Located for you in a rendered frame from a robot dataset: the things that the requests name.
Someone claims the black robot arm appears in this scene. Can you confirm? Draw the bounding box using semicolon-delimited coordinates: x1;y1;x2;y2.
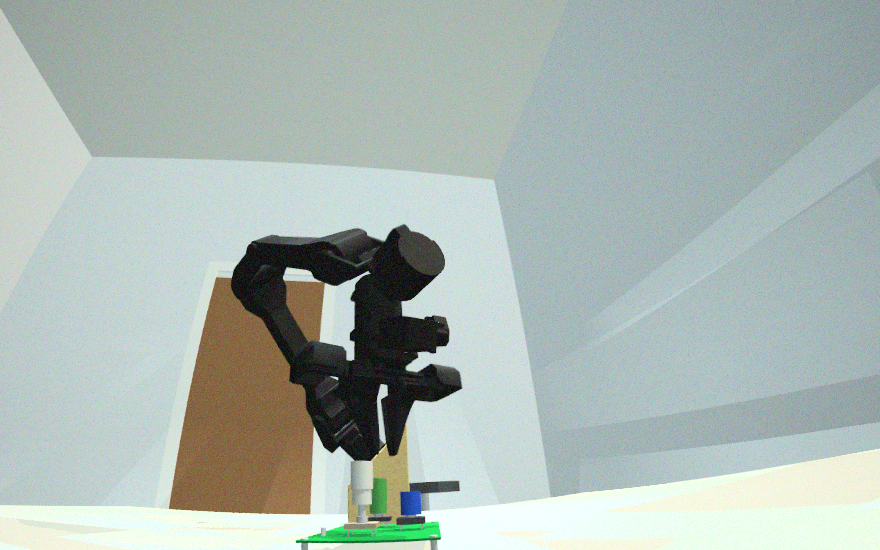
231;224;450;461

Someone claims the green circuit board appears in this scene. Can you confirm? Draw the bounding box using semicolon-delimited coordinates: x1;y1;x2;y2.
296;460;441;550

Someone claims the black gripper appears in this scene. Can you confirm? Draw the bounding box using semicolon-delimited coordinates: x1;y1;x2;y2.
289;308;462;457

